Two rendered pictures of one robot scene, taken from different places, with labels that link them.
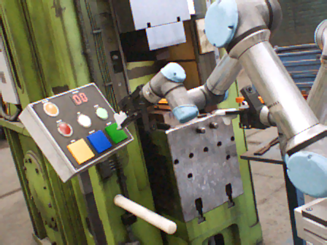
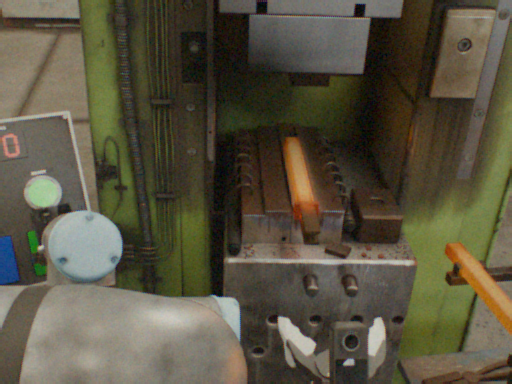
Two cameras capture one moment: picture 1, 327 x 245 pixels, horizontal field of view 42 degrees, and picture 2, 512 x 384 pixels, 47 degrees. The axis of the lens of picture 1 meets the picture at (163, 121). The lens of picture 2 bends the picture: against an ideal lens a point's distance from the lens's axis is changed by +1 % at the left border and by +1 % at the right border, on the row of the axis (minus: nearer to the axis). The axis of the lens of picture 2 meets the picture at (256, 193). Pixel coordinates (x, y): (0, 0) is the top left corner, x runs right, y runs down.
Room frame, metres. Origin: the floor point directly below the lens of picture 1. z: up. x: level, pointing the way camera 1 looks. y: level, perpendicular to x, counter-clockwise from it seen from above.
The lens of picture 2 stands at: (1.00, -0.48, 1.59)
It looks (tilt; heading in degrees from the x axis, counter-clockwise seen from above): 30 degrees down; 27
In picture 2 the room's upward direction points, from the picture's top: 3 degrees clockwise
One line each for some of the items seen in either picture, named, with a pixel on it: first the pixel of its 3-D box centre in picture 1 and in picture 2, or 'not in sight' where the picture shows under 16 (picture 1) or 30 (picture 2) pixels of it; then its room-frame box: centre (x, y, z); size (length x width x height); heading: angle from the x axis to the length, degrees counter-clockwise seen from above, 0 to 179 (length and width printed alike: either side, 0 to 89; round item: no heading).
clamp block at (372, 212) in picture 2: (203, 104); (374, 215); (2.05, -0.21, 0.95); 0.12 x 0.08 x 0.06; 31
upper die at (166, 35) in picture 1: (142, 39); (295, 15); (2.09, 0.02, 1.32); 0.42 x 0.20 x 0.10; 31
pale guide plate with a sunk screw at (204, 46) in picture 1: (204, 36); (460, 54); (2.18, -0.29, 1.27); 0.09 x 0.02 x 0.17; 121
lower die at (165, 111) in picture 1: (157, 110); (283, 175); (2.09, 0.02, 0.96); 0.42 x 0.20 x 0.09; 31
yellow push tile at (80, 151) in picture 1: (80, 152); not in sight; (1.39, 0.30, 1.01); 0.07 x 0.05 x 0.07; 146
